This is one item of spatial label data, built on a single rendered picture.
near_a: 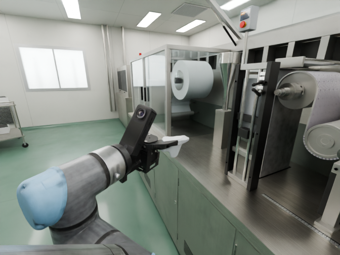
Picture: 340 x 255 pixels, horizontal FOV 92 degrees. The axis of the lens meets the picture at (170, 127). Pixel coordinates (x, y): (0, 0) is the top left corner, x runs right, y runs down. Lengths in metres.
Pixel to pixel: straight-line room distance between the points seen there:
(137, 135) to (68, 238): 0.20
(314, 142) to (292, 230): 0.32
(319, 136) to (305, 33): 0.61
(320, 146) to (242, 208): 0.36
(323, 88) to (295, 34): 0.50
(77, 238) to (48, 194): 0.09
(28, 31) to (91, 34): 1.45
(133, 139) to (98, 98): 5.32
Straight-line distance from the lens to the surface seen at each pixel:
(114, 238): 0.31
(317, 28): 1.19
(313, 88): 0.79
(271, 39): 1.30
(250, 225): 0.71
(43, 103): 5.82
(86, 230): 0.33
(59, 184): 0.29
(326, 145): 0.78
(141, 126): 0.36
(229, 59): 1.11
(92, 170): 0.31
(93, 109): 5.71
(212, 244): 1.01
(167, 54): 1.21
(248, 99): 0.80
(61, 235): 0.34
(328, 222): 0.83
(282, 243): 0.70
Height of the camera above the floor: 1.39
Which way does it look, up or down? 17 degrees down
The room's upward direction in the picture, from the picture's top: straight up
